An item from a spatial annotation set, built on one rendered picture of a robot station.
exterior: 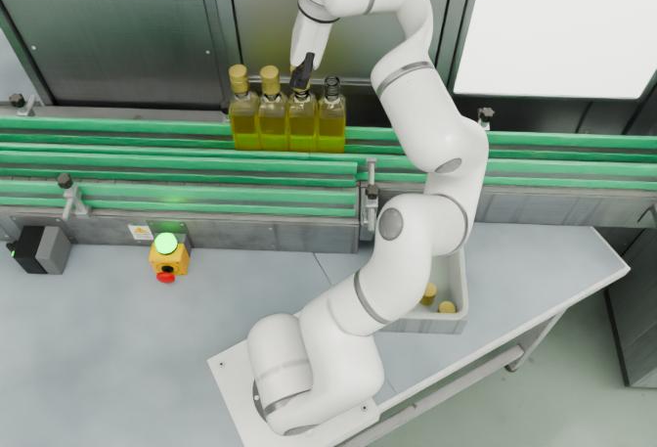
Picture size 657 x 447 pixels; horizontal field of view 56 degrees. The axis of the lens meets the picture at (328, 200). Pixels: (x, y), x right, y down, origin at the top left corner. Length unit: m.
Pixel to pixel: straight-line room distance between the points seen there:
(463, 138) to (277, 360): 0.41
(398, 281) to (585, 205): 0.77
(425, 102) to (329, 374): 0.37
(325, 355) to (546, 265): 0.75
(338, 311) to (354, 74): 0.64
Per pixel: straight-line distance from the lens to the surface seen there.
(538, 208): 1.45
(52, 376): 1.40
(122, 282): 1.44
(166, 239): 1.34
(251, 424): 1.22
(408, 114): 0.79
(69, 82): 1.56
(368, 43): 1.28
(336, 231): 1.31
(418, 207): 0.76
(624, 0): 1.29
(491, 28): 1.27
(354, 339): 0.84
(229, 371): 1.24
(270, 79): 1.15
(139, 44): 1.41
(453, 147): 0.78
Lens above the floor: 1.98
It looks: 57 degrees down
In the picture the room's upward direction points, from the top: straight up
